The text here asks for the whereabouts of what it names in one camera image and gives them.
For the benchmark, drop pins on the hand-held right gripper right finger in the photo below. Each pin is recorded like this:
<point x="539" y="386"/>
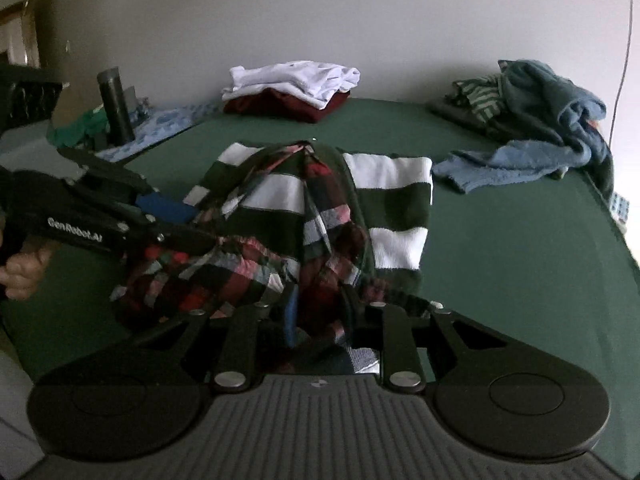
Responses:
<point x="352" y="310"/>

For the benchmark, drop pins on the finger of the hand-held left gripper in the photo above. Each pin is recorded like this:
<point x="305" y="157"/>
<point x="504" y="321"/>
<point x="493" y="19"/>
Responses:
<point x="160" y="205"/>
<point x="190" y="245"/>

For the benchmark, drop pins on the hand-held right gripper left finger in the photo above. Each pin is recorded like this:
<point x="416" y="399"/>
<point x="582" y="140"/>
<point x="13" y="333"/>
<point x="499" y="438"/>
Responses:
<point x="291" y="320"/>

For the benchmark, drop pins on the red plaid shirt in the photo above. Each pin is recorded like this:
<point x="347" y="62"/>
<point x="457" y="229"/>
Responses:
<point x="325" y="270"/>

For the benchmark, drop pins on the green white striped shirt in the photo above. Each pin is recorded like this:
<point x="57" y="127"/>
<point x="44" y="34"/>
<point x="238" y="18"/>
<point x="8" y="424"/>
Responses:
<point x="395" y="210"/>

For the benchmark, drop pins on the folded white clothes stack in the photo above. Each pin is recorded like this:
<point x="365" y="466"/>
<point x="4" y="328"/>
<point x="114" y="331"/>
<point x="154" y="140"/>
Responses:
<point x="295" y="77"/>

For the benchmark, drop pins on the person's left hand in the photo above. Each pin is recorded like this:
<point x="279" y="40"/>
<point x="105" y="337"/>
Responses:
<point x="25" y="272"/>

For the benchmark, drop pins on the green cloth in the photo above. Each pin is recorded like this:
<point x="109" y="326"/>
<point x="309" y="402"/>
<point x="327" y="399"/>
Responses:
<point x="75" y="130"/>

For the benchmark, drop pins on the blue patterned cloth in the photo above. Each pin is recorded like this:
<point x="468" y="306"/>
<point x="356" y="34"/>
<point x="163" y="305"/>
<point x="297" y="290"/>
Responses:
<point x="165" y="122"/>
<point x="619" y="207"/>

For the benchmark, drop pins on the black cylindrical bottle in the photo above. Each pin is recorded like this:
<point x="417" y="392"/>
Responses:
<point x="116" y="110"/>

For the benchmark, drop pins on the dark crate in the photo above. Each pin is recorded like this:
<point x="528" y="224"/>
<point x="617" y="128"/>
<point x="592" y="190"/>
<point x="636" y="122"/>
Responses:
<point x="25" y="95"/>

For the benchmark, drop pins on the folded maroon garment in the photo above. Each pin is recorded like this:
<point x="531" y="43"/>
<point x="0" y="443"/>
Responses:
<point x="285" y="105"/>

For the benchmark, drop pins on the dark grey garment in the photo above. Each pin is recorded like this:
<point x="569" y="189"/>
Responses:
<point x="460" y="115"/>

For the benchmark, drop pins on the light blue towel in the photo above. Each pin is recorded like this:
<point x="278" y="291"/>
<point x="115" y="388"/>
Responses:
<point x="520" y="157"/>

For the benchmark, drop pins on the green striped garment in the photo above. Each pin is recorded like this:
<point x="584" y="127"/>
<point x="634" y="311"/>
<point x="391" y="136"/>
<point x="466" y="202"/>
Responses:
<point x="482" y="95"/>

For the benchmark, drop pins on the dark blue towel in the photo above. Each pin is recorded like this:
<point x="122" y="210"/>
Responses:
<point x="540" y="90"/>

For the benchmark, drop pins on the wooden frame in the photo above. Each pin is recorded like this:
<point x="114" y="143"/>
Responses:
<point x="30" y="35"/>

